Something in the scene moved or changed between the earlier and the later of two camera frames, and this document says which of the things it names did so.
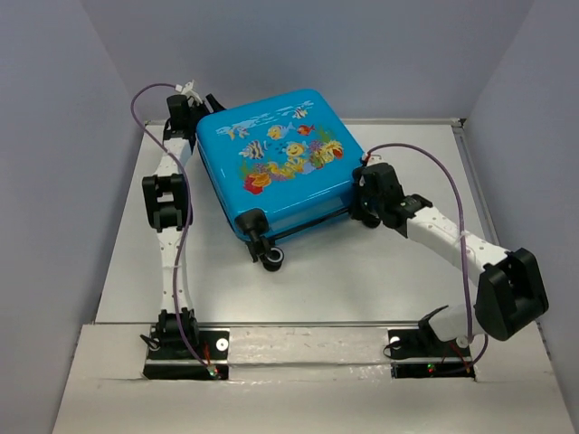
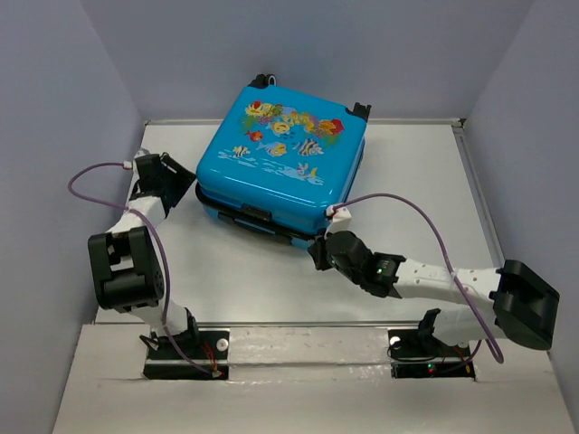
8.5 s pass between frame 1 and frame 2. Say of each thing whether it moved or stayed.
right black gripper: moved
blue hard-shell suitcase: moved
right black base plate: stayed
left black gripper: moved
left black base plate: stayed
